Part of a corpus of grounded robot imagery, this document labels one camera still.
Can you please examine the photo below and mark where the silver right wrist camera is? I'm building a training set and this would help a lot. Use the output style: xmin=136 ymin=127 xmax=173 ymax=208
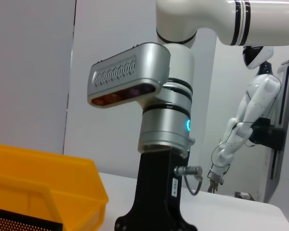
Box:
xmin=87 ymin=42 xmax=171 ymax=109

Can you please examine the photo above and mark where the black mesh pen holder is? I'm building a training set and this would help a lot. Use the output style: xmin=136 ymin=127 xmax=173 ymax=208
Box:
xmin=0 ymin=208 xmax=63 ymax=231

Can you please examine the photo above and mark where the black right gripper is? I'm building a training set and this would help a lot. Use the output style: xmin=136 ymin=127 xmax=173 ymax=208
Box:
xmin=114 ymin=146 xmax=198 ymax=231

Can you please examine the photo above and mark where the yellow plastic bin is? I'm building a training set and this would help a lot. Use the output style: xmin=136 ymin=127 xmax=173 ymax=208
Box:
xmin=0 ymin=143 xmax=109 ymax=231

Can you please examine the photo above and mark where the white black humanoid robot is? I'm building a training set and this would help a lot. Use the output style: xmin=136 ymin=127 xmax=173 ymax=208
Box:
xmin=208 ymin=45 xmax=282 ymax=193

